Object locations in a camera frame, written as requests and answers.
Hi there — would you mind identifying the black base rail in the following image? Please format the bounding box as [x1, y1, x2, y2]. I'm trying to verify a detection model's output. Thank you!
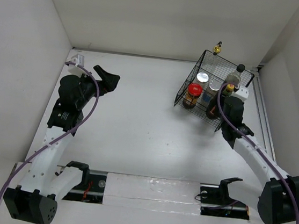
[63, 169, 250, 220]

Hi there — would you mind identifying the red lid jar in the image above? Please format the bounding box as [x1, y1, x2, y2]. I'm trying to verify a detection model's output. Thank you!
[183, 83, 203, 109]
[205, 92, 219, 120]

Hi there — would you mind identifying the green label sauce bottle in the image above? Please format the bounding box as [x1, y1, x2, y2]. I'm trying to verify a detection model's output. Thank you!
[222, 84, 235, 97]

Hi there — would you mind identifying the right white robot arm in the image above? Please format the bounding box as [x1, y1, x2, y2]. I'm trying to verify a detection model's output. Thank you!
[217, 96, 299, 224]

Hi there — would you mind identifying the clear glass oil bottle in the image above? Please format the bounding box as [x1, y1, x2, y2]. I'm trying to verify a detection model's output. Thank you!
[209, 41, 223, 74]

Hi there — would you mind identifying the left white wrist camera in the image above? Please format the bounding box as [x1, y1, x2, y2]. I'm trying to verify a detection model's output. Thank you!
[68, 54, 85, 76]

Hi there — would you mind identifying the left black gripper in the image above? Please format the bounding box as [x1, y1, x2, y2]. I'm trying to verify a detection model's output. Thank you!
[73, 63, 120, 113]

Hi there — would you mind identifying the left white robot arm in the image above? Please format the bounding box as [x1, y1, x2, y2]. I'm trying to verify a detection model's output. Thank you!
[0, 61, 120, 224]

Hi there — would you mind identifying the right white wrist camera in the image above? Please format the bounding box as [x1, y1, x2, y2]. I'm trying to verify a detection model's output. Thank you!
[231, 86, 249, 102]

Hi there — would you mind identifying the silver lid shaker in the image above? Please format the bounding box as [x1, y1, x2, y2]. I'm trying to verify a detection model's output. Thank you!
[193, 73, 209, 89]
[202, 80, 221, 104]

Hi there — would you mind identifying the red lid jar front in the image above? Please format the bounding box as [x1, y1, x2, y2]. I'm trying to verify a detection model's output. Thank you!
[205, 92, 219, 120]

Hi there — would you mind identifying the dark soy sauce bottle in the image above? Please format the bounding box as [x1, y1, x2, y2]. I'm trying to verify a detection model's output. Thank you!
[225, 64, 245, 88]

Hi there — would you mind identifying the red lid jar back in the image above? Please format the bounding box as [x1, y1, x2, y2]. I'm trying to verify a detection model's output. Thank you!
[183, 83, 203, 109]

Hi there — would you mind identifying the black wire rack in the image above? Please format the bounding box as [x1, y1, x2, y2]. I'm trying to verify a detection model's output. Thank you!
[171, 46, 257, 136]

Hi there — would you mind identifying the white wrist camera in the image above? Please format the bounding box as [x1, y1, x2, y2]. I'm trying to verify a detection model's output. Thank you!
[68, 54, 85, 76]
[231, 86, 249, 102]

